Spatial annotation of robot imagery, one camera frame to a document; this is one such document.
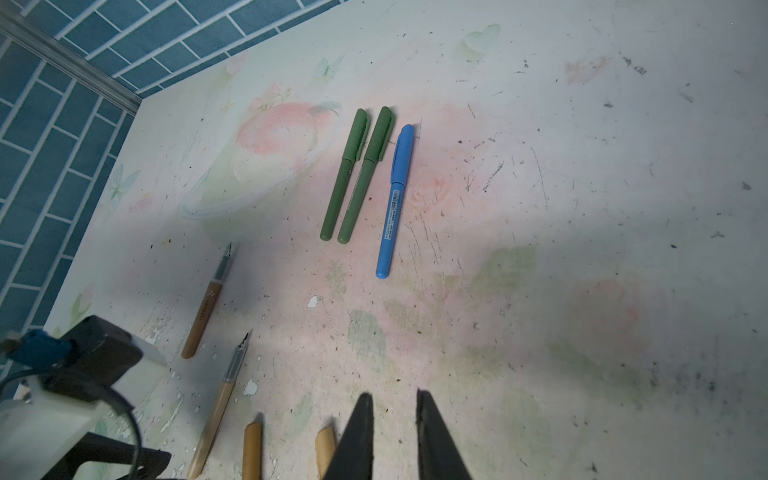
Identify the green pen cap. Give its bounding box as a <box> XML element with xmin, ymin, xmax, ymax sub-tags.
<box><xmin>363</xmin><ymin>106</ymin><xmax>395</xmax><ymax>163</ymax></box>
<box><xmin>342</xmin><ymin>108</ymin><xmax>370</xmax><ymax>162</ymax></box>

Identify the blue pen cap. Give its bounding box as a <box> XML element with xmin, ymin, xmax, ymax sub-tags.
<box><xmin>390</xmin><ymin>124</ymin><xmax>415</xmax><ymax>186</ymax></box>

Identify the blue pen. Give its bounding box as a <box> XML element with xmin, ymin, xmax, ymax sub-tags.
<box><xmin>375</xmin><ymin>123</ymin><xmax>417</xmax><ymax>280</ymax></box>

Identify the brown pen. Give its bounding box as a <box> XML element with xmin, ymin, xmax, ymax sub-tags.
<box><xmin>181</xmin><ymin>242</ymin><xmax>234</xmax><ymax>359</ymax></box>

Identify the green pen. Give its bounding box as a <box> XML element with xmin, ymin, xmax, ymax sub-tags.
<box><xmin>319</xmin><ymin>107</ymin><xmax>371</xmax><ymax>242</ymax></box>
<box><xmin>336</xmin><ymin>105</ymin><xmax>397</xmax><ymax>245</ymax></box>

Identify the dark yellow pen cap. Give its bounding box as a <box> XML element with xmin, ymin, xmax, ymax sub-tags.
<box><xmin>242</xmin><ymin>420</ymin><xmax>262</xmax><ymax>480</ymax></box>

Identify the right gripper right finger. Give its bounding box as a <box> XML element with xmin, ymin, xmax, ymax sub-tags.
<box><xmin>416</xmin><ymin>390</ymin><xmax>471</xmax><ymax>480</ymax></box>

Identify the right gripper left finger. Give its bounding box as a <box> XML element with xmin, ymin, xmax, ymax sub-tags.
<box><xmin>323</xmin><ymin>393</ymin><xmax>374</xmax><ymax>480</ymax></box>

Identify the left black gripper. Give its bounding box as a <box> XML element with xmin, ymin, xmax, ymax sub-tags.
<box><xmin>43</xmin><ymin>433</ymin><xmax>172</xmax><ymax>479</ymax></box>

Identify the tan pen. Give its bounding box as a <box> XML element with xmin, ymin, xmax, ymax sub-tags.
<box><xmin>187</xmin><ymin>331</ymin><xmax>251</xmax><ymax>479</ymax></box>

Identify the tan pen cap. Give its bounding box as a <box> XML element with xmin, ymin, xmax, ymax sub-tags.
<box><xmin>315</xmin><ymin>426</ymin><xmax>336</xmax><ymax>479</ymax></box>

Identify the floral table mat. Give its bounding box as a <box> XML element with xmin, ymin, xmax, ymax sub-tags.
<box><xmin>45</xmin><ymin>1</ymin><xmax>767</xmax><ymax>479</ymax></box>

